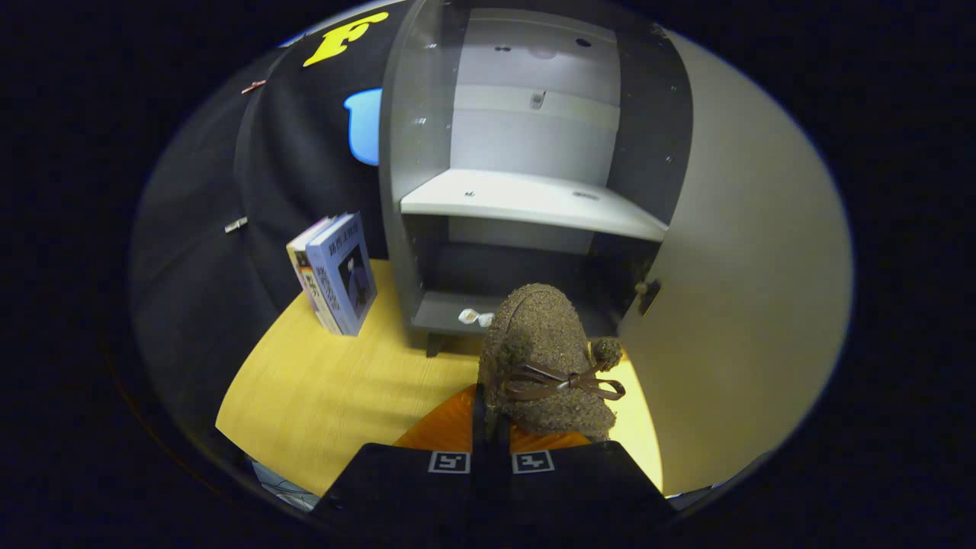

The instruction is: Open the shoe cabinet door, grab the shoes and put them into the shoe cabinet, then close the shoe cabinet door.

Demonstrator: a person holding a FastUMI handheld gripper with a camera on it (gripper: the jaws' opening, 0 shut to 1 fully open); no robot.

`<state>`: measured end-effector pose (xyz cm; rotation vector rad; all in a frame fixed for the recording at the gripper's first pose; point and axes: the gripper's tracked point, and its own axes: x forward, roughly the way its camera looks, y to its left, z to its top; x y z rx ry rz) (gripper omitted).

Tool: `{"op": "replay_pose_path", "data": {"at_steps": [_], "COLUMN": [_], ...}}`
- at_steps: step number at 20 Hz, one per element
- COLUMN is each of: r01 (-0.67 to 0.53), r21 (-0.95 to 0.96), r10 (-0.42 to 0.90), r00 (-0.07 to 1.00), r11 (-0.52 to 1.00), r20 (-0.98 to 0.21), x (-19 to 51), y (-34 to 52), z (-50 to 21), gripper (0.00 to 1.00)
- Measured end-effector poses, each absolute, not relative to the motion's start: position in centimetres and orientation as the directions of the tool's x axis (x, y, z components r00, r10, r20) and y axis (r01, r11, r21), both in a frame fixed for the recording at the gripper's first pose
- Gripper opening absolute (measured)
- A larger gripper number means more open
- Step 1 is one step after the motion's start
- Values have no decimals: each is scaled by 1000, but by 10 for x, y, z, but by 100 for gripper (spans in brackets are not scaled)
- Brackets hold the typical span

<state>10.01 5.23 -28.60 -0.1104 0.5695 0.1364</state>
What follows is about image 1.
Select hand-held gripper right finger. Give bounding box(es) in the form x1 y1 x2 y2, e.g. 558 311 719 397
488 427 679 535

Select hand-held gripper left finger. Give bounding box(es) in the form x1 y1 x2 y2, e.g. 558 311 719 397
313 384 489 535

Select brown fuzzy shoe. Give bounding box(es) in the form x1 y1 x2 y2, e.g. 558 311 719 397
478 284 627 443

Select beige shoe cabinet door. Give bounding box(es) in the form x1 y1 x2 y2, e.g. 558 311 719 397
616 30 853 496

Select grey shoe cabinet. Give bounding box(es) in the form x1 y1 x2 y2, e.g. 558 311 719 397
379 0 695 358

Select white cabinet shelf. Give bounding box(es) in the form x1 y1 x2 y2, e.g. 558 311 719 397
400 169 670 242

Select upright books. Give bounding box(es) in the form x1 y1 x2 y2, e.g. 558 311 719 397
286 212 378 337

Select black backdrop cloth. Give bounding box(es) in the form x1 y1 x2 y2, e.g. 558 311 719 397
130 4 405 458

